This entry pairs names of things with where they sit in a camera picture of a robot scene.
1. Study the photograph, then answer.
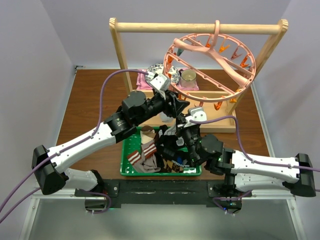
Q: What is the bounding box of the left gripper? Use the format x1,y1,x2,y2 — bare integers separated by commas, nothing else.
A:
134,89,190,126

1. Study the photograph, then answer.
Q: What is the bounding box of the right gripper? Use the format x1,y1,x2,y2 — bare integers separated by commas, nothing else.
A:
174,113,201,164

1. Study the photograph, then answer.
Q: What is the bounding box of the pink round clip hanger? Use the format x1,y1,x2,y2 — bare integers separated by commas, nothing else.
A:
163,21,257,103

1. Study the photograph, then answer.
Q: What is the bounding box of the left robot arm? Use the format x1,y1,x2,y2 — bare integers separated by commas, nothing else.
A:
31,90,190,196

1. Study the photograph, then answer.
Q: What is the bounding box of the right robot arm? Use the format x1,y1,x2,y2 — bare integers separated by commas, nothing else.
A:
176,119,317,198

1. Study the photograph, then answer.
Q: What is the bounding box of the black sock with blue logo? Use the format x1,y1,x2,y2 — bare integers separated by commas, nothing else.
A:
172,156,193,168

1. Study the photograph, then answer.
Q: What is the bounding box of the orange clothespin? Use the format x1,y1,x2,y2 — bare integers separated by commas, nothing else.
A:
213,101,223,111

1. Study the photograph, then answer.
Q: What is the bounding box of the green plastic tray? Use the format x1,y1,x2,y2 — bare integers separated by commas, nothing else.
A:
119,127,202,177

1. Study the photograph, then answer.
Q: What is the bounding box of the brown argyle sock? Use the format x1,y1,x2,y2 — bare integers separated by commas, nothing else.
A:
163,159,184,174

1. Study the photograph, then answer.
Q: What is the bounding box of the wooden hanging rack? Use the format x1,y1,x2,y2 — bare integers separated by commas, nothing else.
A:
109,17,289,133

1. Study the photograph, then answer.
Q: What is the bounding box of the brown and cream sock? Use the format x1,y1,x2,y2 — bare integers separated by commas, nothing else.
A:
140,125,156,145

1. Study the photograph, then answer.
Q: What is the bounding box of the floral ceramic plate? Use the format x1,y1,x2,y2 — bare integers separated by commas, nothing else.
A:
145,63,180,84

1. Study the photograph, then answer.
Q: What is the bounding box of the pink cloth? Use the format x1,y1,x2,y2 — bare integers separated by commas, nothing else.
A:
136,73,200,91

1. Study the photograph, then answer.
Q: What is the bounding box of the grey sock with red stripes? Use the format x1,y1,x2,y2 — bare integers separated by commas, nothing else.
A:
126,140,161,174

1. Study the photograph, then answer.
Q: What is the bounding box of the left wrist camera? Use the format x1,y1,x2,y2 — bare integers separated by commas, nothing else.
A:
147,71,171,92

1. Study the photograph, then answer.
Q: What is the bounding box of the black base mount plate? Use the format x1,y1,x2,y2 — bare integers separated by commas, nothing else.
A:
74,178,253,209

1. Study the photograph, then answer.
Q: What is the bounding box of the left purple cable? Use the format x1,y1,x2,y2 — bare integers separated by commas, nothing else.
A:
0,69,151,224

